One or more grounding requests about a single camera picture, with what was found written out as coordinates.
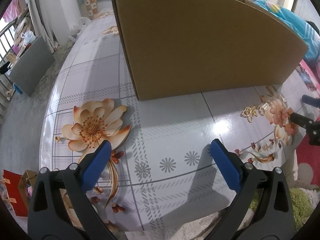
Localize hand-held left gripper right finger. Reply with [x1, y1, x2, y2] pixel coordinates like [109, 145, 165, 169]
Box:
[210, 139, 295, 240]

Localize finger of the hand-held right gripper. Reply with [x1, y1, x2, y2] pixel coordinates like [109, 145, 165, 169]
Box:
[301, 94, 320, 108]
[289, 112, 316, 130]

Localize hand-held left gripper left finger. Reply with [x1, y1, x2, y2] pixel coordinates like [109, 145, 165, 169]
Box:
[27, 140, 118, 240]

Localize orange bead bracelet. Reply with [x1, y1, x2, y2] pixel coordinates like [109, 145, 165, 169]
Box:
[279, 106, 298, 134]

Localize large cardboard box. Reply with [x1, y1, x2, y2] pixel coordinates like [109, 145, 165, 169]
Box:
[111, 0, 309, 102]

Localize pink printed blanket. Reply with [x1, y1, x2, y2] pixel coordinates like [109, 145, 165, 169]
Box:
[296, 60, 320, 93]

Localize red dotted rug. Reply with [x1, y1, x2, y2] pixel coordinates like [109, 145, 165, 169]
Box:
[295, 140, 320, 188]

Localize gold openwork brooch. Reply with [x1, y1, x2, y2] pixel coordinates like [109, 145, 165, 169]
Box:
[240, 106, 259, 122]

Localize floral plastic tablecloth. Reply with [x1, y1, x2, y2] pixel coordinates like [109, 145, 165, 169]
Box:
[40, 12, 313, 232]

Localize green white fuzzy garment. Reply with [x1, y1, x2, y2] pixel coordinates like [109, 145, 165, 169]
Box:
[250, 187, 315, 233]

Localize gold paper bag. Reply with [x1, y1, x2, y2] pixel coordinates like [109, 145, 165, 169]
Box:
[17, 170, 38, 205]

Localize blue printed blanket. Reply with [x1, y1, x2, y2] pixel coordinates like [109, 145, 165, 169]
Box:
[254, 0, 320, 61]

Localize red gift bag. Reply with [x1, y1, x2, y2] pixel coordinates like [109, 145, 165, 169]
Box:
[2, 169, 29, 217]

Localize white gift bag with bows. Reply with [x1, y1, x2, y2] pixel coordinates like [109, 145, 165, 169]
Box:
[0, 179, 16, 212]

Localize grey flat board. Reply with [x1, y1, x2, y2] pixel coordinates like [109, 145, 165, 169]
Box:
[9, 35, 56, 97]

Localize white plastic bag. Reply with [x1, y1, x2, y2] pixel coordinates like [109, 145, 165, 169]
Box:
[69, 17, 88, 42]

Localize translucent plastic bag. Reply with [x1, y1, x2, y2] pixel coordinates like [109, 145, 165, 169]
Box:
[21, 31, 37, 46]

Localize metal balcony railing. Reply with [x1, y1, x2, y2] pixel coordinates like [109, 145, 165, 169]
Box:
[0, 21, 17, 105]

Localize white curtain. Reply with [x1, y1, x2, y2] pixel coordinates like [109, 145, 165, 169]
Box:
[26, 0, 59, 53]

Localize patchwork print cloth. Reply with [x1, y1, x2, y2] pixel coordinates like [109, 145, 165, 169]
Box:
[80, 0, 100, 20]

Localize pile of folded fabric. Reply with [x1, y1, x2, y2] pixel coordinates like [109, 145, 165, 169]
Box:
[14, 7, 32, 34]

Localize pink hanging garment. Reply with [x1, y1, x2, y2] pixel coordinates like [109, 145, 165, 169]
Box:
[4, 0, 28, 21]

